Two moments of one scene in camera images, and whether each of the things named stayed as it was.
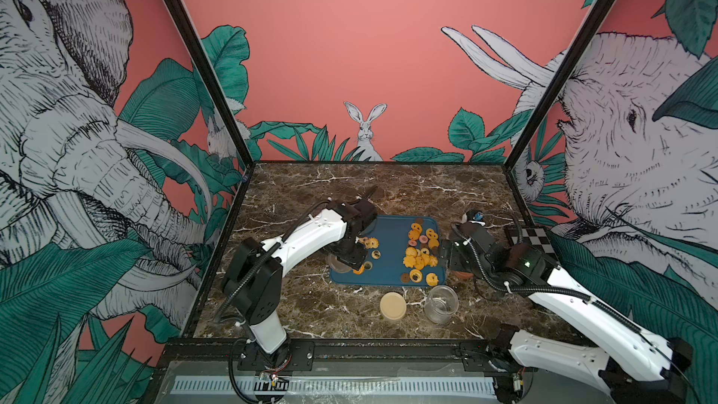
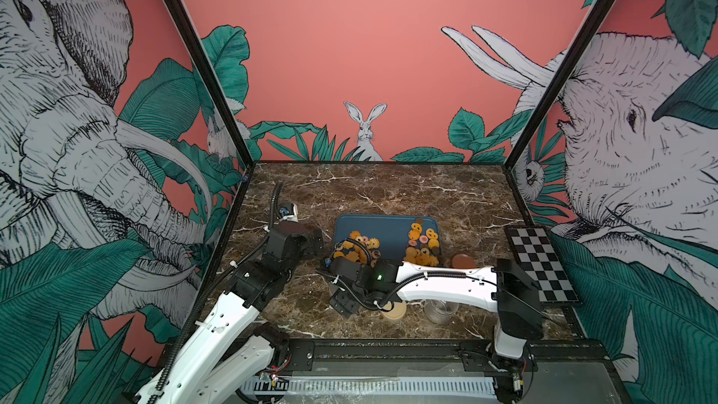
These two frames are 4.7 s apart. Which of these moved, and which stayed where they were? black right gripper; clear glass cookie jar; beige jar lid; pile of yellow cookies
Moved: black right gripper
Stayed: beige jar lid; clear glass cookie jar; pile of yellow cookies
